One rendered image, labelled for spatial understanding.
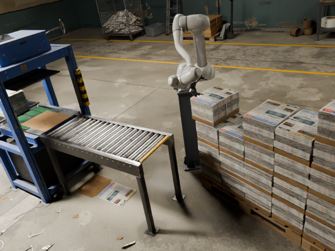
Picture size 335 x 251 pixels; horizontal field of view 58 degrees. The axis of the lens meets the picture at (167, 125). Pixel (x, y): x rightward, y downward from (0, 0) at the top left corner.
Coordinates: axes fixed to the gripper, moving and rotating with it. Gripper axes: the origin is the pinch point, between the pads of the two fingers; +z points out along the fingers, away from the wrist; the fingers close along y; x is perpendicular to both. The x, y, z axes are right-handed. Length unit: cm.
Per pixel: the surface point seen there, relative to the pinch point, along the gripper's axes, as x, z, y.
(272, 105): 56, 27, 1
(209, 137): 6.5, 18.7, 45.7
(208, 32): -421, 434, -118
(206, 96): -3.2, 11.4, 9.0
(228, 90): 4.8, 30.9, -0.9
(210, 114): 9.4, 7.7, 22.7
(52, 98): -203, -53, 66
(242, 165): 46, 25, 59
